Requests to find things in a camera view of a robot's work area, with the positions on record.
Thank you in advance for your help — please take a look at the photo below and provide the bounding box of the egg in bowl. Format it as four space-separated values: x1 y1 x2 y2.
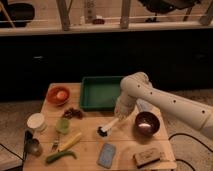
56 91 66 100

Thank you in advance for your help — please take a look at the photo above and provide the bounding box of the metal measuring scoop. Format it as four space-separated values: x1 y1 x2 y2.
23 131 43 158

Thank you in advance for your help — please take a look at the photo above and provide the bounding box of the green plastic cup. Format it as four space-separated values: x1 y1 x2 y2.
55 118 69 134

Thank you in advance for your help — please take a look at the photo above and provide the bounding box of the green plastic tray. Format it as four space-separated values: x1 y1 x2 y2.
79 76 122 111

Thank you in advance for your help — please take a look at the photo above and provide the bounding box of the white dish brush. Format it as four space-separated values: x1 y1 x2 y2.
97 118 119 137

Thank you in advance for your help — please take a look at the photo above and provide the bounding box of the green pepper toy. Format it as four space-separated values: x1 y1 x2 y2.
45 151 77 164

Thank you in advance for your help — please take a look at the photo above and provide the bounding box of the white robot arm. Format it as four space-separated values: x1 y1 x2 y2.
114 72 213 140

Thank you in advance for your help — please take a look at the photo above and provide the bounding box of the yellow corn cob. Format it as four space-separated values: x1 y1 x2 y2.
58 132 82 151

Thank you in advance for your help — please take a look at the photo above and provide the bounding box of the light blue cloth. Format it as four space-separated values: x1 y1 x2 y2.
136 99 153 112

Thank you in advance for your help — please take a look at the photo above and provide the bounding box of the wooden table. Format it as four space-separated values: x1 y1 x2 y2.
23 83 177 171

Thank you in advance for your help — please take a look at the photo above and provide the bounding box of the black cable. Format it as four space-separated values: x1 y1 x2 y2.
168 132 213 171

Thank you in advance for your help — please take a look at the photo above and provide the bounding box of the white cup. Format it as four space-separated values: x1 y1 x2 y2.
27 113 47 132

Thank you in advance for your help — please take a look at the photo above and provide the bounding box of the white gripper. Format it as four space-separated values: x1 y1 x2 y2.
114 96 136 120

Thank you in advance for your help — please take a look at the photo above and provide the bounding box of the dark chair at left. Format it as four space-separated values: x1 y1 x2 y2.
0 0 35 28

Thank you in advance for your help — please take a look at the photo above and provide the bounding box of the bunch of dark grapes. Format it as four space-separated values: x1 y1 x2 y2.
63 108 83 119

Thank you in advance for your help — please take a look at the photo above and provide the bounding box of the black office chair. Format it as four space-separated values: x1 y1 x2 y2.
138 0 201 23

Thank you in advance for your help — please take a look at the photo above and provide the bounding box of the orange bowl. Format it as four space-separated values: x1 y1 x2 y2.
46 86 70 106

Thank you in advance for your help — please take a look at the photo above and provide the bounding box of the blue sponge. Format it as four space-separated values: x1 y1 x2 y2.
97 143 116 169

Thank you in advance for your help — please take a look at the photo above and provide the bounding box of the wooden block brush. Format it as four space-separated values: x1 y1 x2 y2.
133 148 161 168

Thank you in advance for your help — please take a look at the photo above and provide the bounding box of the small metal fork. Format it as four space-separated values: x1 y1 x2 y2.
51 133 60 152

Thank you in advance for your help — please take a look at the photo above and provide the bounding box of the dark purple bowl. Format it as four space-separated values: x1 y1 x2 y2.
135 111 160 136

